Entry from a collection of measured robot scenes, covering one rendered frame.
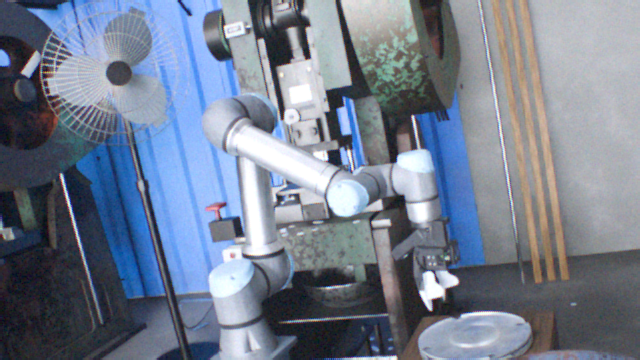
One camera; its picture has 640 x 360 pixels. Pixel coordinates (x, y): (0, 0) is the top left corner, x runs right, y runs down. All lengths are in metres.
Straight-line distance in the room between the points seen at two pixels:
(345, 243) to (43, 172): 1.50
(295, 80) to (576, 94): 1.58
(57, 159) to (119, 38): 0.70
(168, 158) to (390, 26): 2.34
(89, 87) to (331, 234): 1.17
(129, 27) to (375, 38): 1.21
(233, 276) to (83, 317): 1.90
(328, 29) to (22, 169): 1.49
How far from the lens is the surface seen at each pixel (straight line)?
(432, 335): 1.74
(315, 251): 2.05
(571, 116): 3.25
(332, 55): 2.04
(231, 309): 1.57
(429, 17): 2.39
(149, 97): 2.62
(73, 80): 2.64
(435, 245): 1.44
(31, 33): 3.10
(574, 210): 3.34
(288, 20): 2.16
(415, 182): 1.39
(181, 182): 3.79
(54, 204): 3.27
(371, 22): 1.74
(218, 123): 1.47
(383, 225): 1.93
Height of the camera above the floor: 1.06
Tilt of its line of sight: 9 degrees down
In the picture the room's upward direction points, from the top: 12 degrees counter-clockwise
